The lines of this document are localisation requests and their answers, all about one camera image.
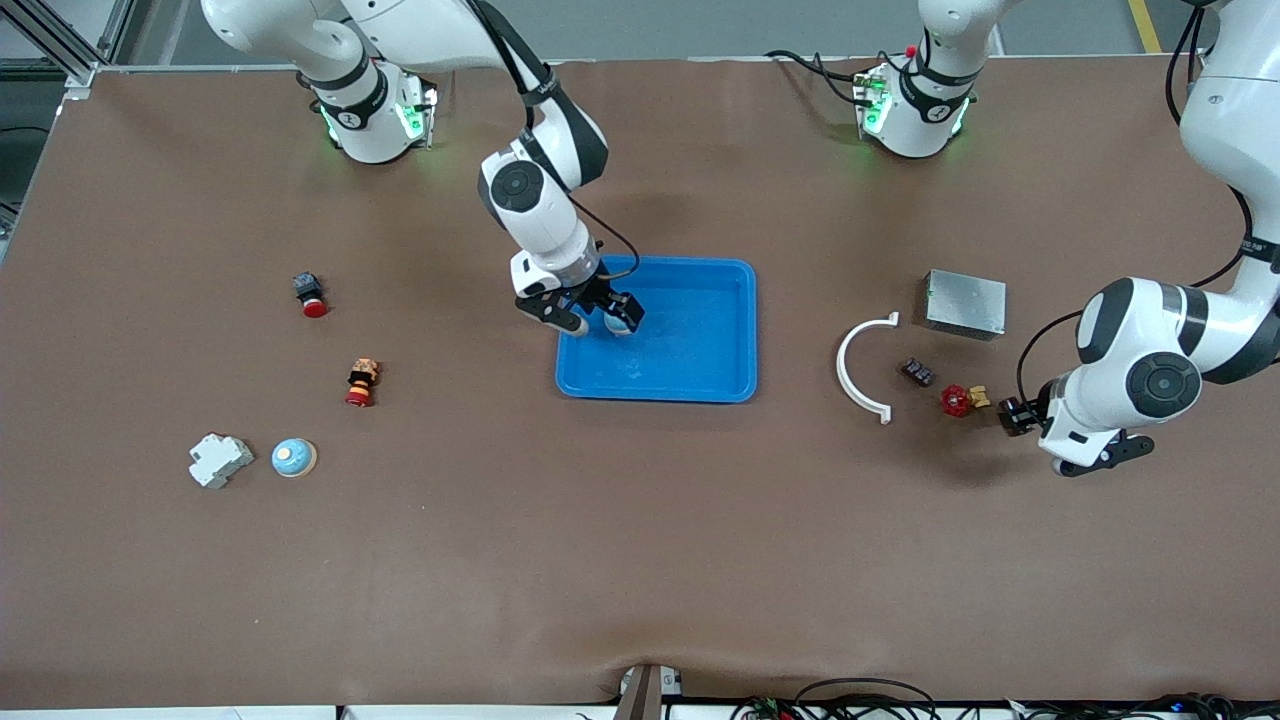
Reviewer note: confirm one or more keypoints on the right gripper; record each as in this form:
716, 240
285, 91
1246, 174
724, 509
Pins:
596, 291

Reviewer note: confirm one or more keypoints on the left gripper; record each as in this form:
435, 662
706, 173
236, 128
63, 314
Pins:
1020, 414

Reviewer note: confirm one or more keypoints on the large dark brown capacitor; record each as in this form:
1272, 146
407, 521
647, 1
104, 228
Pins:
1022, 417

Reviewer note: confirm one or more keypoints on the light blue dome bell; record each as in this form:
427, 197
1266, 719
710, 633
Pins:
618, 326
294, 458

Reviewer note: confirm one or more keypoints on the small black capacitor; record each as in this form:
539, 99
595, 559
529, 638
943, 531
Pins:
918, 372

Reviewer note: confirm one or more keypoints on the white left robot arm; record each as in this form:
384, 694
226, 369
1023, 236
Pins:
1160, 380

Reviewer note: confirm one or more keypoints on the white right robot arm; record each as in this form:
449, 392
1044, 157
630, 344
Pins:
530, 190

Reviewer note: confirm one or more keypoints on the blue plastic tray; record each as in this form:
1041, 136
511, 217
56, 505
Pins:
690, 340

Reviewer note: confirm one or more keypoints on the grey metal box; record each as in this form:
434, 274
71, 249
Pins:
965, 303

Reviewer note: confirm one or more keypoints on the brown table cover sheet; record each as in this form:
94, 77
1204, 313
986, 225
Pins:
640, 550

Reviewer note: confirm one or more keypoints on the red emergency button black base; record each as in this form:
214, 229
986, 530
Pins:
311, 295

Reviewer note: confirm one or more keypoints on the white circuit breaker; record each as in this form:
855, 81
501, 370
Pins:
220, 460

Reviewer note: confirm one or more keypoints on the white curved plastic bracket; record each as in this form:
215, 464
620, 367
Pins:
842, 370

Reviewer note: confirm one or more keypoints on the red orange push button switch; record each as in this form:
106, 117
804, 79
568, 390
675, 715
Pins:
361, 383

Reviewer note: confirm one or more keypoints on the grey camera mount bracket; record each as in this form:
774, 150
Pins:
645, 695

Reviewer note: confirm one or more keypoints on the aluminium frame profile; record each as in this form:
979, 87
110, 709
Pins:
85, 72

